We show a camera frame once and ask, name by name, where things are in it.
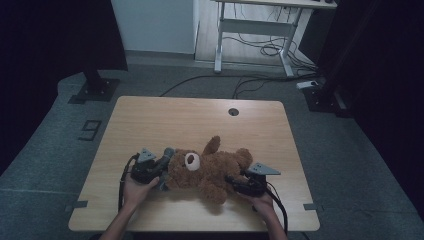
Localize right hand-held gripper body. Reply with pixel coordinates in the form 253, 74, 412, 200
234, 162, 282, 198

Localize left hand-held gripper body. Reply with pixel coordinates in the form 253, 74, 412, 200
130, 147, 168, 185

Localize brown teddy bear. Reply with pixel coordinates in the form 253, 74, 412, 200
165, 135, 254, 205

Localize person's right hand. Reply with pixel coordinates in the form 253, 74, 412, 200
244, 190, 277, 220

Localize person's left hand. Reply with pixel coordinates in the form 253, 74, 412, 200
122, 173, 161, 210

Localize grey tape strip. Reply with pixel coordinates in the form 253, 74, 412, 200
303, 202, 325, 212
64, 200, 89, 213

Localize black stand with square base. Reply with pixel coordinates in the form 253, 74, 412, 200
68, 61, 121, 103

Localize black stand with wide base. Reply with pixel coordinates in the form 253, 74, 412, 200
302, 0, 354, 119

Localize white power strip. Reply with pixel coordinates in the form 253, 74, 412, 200
295, 79, 319, 90

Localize dark curtain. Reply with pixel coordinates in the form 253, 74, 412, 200
0, 0, 129, 175
314, 0, 424, 212

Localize left hand-held gripper cable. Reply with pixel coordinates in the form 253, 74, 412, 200
117, 153, 140, 213

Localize hand-held gripper cable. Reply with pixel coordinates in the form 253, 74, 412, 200
117, 153, 140, 213
264, 181, 290, 235

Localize right hand-held gripper cable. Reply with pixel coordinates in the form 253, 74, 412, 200
264, 181, 290, 235

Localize long black floor cable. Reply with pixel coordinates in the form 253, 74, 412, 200
159, 73, 319, 98

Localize short black floor cable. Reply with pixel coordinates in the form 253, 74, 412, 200
232, 78, 268, 100

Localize tangle of black desk cables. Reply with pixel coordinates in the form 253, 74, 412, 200
222, 4, 318, 76

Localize white desk frame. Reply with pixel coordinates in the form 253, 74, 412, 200
213, 0, 338, 78

